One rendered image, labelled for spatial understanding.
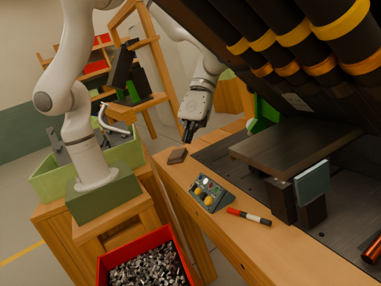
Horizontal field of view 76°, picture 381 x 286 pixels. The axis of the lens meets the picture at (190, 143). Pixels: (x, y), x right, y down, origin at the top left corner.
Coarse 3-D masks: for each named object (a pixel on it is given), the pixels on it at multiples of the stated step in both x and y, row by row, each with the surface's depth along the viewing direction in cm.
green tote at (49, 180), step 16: (128, 128) 177; (128, 144) 139; (48, 160) 162; (112, 160) 140; (128, 160) 142; (144, 160) 145; (32, 176) 135; (48, 176) 133; (64, 176) 136; (48, 192) 136; (64, 192) 138
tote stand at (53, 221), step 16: (144, 144) 181; (144, 176) 136; (160, 192) 142; (48, 208) 131; (64, 208) 130; (160, 208) 145; (48, 224) 130; (64, 224) 133; (128, 224) 143; (176, 224) 188; (48, 240) 133; (64, 240) 135; (64, 256) 138; (80, 256) 141; (80, 272) 144
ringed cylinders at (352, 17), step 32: (192, 0) 29; (224, 0) 26; (256, 0) 23; (288, 0) 23; (320, 0) 19; (352, 0) 19; (224, 32) 32; (256, 32) 28; (288, 32) 25; (320, 32) 22; (352, 32) 21; (256, 64) 35; (288, 64) 31; (320, 64) 27; (352, 64) 24
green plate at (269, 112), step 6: (258, 96) 65; (258, 102) 66; (264, 102) 65; (258, 108) 67; (264, 108) 66; (270, 108) 64; (258, 114) 68; (264, 114) 68; (270, 114) 65; (276, 114) 63; (264, 120) 71; (276, 120) 64
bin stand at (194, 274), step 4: (180, 248) 76; (184, 256) 72; (188, 260) 70; (188, 264) 69; (192, 268) 68; (192, 272) 66; (196, 272) 66; (192, 276) 65; (196, 276) 65; (196, 280) 64; (200, 280) 64; (196, 284) 63; (200, 284) 62; (204, 284) 62
